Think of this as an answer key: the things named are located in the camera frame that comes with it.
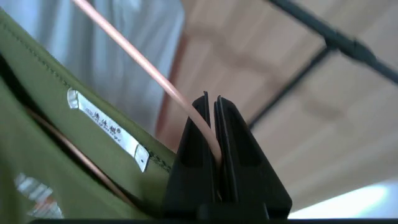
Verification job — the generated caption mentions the pink clothes hanger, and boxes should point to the pink clothes hanger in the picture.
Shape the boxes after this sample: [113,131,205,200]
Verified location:
[24,0,223,208]

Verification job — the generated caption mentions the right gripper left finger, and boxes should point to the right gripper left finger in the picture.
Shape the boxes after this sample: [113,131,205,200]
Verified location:
[161,91,222,218]

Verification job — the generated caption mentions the green printed shirt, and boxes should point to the green printed shirt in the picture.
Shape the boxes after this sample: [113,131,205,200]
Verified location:
[0,9,177,220]

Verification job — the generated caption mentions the black clothes rack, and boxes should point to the black clothes rack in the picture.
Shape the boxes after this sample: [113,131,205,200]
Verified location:
[248,0,398,130]

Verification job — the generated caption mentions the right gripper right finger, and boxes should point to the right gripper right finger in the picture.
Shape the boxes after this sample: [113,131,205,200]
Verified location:
[214,95,293,218]

